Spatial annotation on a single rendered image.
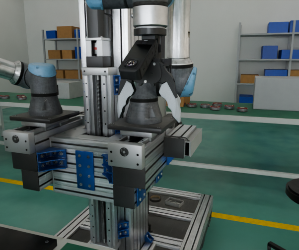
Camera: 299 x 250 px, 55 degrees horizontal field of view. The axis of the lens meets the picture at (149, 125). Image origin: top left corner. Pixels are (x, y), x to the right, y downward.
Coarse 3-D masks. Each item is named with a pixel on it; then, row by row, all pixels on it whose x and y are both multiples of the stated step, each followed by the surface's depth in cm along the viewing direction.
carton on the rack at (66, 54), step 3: (63, 51) 733; (66, 51) 730; (69, 51) 728; (72, 51) 728; (63, 54) 735; (66, 54) 732; (69, 54) 730; (72, 54) 729; (63, 57) 737; (66, 57) 734; (69, 57) 731; (72, 57) 730
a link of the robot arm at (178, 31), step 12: (180, 0) 100; (168, 12) 103; (180, 12) 101; (168, 24) 104; (180, 24) 102; (168, 36) 106; (180, 36) 104; (168, 48) 107; (180, 48) 105; (180, 60) 106; (180, 72) 106; (192, 72) 107; (180, 84) 108; (192, 84) 107; (180, 96) 111
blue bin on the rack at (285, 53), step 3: (279, 51) 605; (282, 51) 574; (285, 51) 572; (288, 51) 571; (294, 51) 568; (297, 51) 567; (279, 54) 602; (282, 54) 575; (285, 54) 573; (288, 54) 572; (294, 54) 569; (297, 54) 568; (279, 57) 599; (282, 57) 576; (285, 57) 575; (288, 57) 573; (294, 57) 570; (297, 57) 569
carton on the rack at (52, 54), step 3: (48, 51) 747; (51, 51) 744; (54, 51) 741; (57, 51) 739; (60, 51) 738; (48, 54) 748; (51, 54) 746; (54, 54) 743; (57, 54) 741; (60, 54) 739; (51, 57) 748; (54, 57) 745; (57, 57) 742; (60, 57) 740
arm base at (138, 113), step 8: (136, 104) 113; (144, 104) 112; (152, 104) 114; (128, 112) 117; (136, 112) 113; (144, 112) 112; (152, 112) 113; (160, 112) 118; (128, 120) 115; (136, 120) 113; (144, 120) 112; (152, 120) 113; (160, 120) 116
